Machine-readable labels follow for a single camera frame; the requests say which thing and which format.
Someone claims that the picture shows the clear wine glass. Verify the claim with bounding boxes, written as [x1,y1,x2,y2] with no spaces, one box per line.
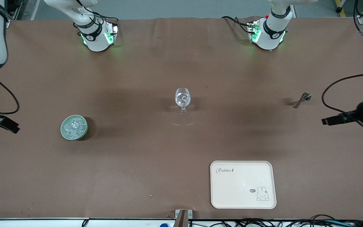
[175,88,192,116]

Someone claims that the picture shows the mint green round bowl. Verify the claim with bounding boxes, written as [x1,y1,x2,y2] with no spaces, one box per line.
[60,115,88,141]

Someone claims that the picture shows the white rabbit print tray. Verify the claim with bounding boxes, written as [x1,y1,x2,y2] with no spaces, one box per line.
[210,160,277,209]

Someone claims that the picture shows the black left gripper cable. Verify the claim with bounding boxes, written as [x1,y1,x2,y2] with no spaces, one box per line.
[321,70,363,133]

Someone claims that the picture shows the tangled black cables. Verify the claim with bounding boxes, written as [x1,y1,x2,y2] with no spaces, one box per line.
[188,214,363,227]

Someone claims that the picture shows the black left base cable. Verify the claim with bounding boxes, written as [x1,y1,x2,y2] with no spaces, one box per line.
[221,15,252,34]

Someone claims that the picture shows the black base cable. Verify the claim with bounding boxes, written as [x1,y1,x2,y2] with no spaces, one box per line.
[92,12,119,26]
[221,15,252,34]

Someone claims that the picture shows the black right base cable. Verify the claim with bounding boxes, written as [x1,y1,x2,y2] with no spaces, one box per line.
[92,12,119,26]

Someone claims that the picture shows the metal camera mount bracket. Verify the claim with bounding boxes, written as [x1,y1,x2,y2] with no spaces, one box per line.
[175,209,193,227]

